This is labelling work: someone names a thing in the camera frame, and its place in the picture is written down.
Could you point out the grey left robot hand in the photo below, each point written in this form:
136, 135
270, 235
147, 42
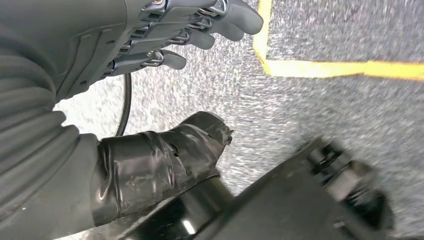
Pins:
99, 26

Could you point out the round black lidar housing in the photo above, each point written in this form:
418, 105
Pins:
192, 208

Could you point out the yellow floor tape square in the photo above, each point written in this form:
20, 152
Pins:
331, 69

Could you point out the black base caster wheel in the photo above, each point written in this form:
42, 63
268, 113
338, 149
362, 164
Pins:
351, 185

